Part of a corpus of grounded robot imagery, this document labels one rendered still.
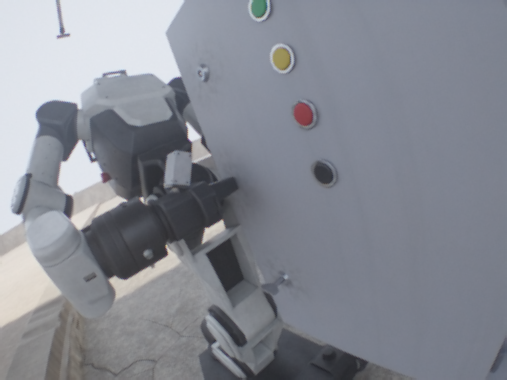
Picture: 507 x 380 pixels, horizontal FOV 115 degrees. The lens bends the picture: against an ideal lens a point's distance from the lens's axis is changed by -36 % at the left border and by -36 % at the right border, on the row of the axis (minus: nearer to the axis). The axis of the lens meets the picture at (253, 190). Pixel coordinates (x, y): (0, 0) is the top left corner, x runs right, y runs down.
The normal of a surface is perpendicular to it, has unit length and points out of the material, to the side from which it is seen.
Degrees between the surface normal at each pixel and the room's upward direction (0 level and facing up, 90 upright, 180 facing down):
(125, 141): 81
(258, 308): 87
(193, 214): 90
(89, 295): 111
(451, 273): 90
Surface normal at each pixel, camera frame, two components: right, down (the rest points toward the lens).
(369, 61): -0.74, 0.42
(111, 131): -0.14, -0.11
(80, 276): 0.66, 0.29
